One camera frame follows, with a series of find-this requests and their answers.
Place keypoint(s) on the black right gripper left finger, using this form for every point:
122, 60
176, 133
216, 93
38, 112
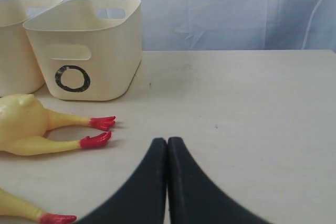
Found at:
141, 199

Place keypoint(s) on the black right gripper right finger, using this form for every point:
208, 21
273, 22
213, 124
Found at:
193, 197

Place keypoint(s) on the whole rubber chicken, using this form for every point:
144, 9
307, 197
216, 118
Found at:
16, 207
25, 121

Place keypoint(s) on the cream bin marked O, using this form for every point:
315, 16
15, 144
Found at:
88, 50

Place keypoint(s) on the cream bin marked X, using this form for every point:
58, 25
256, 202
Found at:
20, 72

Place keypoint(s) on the blue backdrop cloth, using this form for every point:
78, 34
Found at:
238, 24

